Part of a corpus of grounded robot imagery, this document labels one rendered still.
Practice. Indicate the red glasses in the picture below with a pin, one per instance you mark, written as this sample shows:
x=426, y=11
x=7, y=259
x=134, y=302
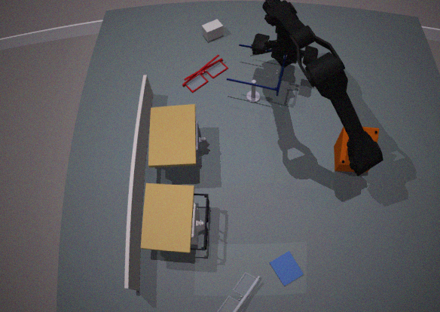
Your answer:
x=196, y=81

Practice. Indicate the blue flat rectangular panel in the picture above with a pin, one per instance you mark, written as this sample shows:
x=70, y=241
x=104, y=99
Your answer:
x=286, y=268

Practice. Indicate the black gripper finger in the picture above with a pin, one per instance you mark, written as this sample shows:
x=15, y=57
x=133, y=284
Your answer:
x=278, y=59
x=289, y=60

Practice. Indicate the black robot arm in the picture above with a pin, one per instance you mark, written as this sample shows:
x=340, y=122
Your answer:
x=328, y=76

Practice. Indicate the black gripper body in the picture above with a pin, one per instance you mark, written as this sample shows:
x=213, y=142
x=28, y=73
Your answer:
x=282, y=46

